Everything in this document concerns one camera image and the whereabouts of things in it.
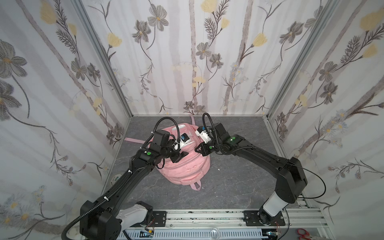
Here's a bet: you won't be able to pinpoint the pink school backpack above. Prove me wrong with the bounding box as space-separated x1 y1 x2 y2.
126 120 211 191

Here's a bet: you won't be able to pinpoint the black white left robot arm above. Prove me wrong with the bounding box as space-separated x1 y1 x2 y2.
61 117 186 240

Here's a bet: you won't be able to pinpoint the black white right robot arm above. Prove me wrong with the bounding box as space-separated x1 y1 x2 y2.
195 113 308 226

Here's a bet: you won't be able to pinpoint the clear tape roll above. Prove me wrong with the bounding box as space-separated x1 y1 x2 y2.
110 174 122 186

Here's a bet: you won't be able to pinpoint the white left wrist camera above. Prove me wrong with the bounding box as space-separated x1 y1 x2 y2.
174 133 191 151

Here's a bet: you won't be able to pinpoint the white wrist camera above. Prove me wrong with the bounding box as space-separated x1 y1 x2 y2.
174 133 191 151
195 126 212 144

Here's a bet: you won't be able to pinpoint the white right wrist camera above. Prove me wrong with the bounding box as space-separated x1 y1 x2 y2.
195 126 212 144

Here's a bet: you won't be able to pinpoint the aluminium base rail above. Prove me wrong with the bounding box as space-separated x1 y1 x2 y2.
117 208 334 240

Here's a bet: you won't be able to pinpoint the red handled scissors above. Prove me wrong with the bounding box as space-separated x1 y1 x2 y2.
296 229 312 240

